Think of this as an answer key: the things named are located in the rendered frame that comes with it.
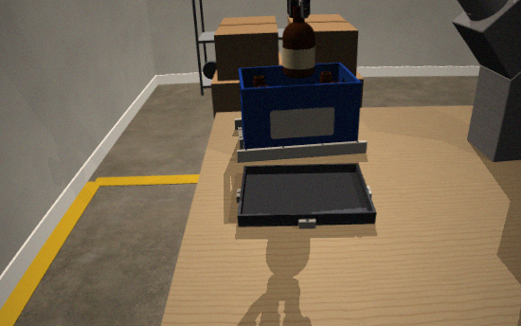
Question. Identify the brown glass bottle with cream label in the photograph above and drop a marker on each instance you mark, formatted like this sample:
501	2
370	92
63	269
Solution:
298	48

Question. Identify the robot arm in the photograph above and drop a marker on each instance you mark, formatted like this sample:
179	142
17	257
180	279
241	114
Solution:
478	10

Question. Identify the dark blue crate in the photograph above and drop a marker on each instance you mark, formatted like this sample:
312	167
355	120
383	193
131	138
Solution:
292	112

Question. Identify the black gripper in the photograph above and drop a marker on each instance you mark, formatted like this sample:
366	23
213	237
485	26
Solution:
304	8

